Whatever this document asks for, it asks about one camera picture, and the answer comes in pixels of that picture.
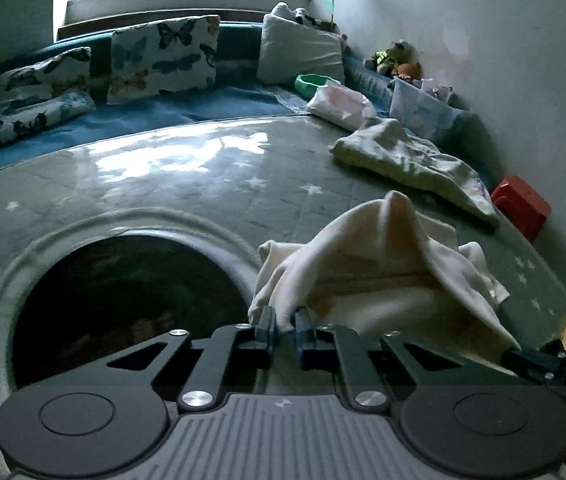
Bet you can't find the cream white fleece garment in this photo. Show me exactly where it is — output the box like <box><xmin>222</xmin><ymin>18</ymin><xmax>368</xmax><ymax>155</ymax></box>
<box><xmin>248</xmin><ymin>191</ymin><xmax>520</xmax><ymax>365</ymax></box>

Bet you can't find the red plastic stool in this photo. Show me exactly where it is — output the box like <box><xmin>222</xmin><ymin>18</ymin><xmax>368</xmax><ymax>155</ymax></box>
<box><xmin>491</xmin><ymin>176</ymin><xmax>552</xmax><ymax>243</ymax></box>

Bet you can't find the green floral folded cloth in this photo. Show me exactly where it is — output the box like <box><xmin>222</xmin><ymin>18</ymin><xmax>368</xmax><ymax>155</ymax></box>
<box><xmin>330</xmin><ymin>118</ymin><xmax>500</xmax><ymax>226</ymax></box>

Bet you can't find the clear plastic storage box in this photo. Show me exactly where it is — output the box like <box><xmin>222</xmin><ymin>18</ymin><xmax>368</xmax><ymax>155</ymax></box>
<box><xmin>389</xmin><ymin>79</ymin><xmax>473</xmax><ymax>145</ymax></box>

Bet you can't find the butterfly pillow far left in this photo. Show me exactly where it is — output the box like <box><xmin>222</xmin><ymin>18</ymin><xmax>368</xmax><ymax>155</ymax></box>
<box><xmin>0</xmin><ymin>47</ymin><xmax>96</xmax><ymax>146</ymax></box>

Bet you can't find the orange plush toy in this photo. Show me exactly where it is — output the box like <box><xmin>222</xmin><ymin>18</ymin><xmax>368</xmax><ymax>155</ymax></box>
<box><xmin>392</xmin><ymin>62</ymin><xmax>423</xmax><ymax>80</ymax></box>

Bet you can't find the blue sofa bed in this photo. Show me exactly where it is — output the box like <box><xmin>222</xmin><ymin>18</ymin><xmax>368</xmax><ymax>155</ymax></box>
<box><xmin>0</xmin><ymin>23</ymin><xmax>479</xmax><ymax>169</ymax></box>

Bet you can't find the pink white folded cloth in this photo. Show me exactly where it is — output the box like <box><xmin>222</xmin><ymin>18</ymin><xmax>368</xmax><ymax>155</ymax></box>
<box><xmin>307</xmin><ymin>84</ymin><xmax>376</xmax><ymax>132</ymax></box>

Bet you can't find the green plush toy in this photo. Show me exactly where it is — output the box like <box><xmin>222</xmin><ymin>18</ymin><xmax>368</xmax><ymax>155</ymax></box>
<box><xmin>363</xmin><ymin>40</ymin><xmax>413</xmax><ymax>76</ymax></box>

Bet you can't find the butterfly pillow upright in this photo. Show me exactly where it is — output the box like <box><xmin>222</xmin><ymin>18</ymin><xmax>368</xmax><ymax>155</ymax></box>
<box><xmin>107</xmin><ymin>14</ymin><xmax>220</xmax><ymax>104</ymax></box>

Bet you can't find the green plastic bowl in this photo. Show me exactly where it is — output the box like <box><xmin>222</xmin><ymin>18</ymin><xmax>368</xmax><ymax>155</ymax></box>
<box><xmin>294</xmin><ymin>74</ymin><xmax>339</xmax><ymax>101</ymax></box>

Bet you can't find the plain white pillow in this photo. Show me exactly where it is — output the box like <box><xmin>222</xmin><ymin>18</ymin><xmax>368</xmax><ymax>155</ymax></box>
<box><xmin>257</xmin><ymin>14</ymin><xmax>345</xmax><ymax>84</ymax></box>

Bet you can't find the white grey plush toy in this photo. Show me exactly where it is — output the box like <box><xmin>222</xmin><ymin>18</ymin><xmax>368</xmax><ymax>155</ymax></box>
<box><xmin>270</xmin><ymin>2</ymin><xmax>320</xmax><ymax>29</ymax></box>

